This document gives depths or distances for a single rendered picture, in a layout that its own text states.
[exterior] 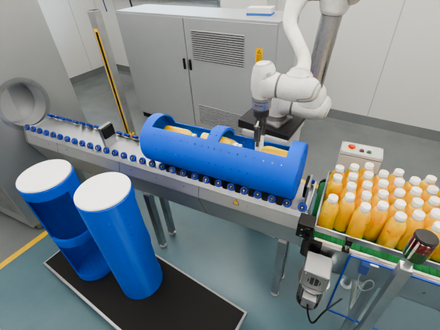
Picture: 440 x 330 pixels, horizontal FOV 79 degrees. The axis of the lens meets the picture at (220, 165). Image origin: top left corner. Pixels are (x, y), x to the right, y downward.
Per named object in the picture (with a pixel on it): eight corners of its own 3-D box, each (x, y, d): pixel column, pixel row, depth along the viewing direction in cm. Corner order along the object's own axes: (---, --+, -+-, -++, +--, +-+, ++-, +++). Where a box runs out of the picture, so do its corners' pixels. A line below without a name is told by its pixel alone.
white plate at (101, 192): (118, 210, 124) (119, 212, 124) (137, 171, 145) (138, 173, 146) (62, 209, 126) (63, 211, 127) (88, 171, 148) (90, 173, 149)
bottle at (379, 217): (380, 239, 120) (395, 211, 109) (366, 242, 120) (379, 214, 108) (371, 227, 126) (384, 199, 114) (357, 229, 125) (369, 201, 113)
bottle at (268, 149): (296, 153, 131) (260, 142, 137) (292, 167, 131) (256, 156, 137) (297, 154, 137) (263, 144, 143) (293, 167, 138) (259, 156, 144)
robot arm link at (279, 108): (268, 103, 186) (272, 72, 171) (293, 109, 180) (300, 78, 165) (259, 114, 175) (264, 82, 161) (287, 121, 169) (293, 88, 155)
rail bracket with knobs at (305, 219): (299, 223, 130) (302, 209, 124) (314, 228, 127) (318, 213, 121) (294, 239, 123) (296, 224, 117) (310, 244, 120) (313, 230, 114)
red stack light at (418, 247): (407, 234, 86) (412, 226, 83) (431, 241, 83) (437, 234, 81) (408, 251, 81) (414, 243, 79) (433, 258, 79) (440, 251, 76)
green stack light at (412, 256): (401, 244, 89) (407, 235, 86) (424, 251, 86) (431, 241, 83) (402, 260, 84) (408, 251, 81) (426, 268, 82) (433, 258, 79)
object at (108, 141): (114, 140, 192) (108, 121, 183) (119, 141, 191) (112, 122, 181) (104, 147, 185) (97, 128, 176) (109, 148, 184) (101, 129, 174)
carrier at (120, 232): (157, 301, 178) (166, 262, 201) (120, 213, 124) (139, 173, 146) (116, 298, 181) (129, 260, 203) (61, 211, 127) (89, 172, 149)
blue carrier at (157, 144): (172, 141, 181) (163, 104, 162) (304, 173, 149) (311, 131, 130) (146, 168, 163) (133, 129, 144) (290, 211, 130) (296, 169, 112)
